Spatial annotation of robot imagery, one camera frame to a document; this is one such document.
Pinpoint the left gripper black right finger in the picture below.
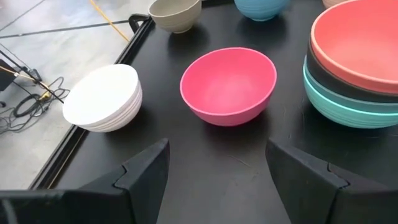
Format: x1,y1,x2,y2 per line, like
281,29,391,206
266,138,398,224

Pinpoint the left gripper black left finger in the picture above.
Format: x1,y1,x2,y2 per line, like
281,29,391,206
79,138,171,224

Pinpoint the dark teal bowl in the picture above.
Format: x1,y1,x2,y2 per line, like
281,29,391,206
303,55,398,114

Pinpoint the white bowl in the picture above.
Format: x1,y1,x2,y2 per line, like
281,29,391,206
62,63,144,133

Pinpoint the black bowl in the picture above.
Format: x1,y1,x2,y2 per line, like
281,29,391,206
306,39,398,103

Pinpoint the magenta pink bowl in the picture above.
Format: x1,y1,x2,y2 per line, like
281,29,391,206
179,47,278,128

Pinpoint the coral red bowl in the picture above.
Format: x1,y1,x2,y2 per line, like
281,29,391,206
310,0,398,95

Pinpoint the taupe beige bowl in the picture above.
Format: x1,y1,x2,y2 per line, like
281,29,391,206
147,0,203,34

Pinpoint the blue bowl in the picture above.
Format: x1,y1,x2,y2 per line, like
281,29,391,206
233,0,292,22

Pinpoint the light aqua ribbed bowl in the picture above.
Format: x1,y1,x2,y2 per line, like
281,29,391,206
302,65,398,129

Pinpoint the black floor box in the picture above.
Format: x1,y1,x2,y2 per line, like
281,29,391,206
0,58,17,93

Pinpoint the long black floor cable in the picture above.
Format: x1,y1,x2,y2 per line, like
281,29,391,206
0,49,65,104

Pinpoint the tangled black cable bundle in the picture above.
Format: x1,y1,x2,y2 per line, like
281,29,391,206
0,76,72,135

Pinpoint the yellow cable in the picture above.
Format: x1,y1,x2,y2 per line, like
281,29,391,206
89,0,130,43

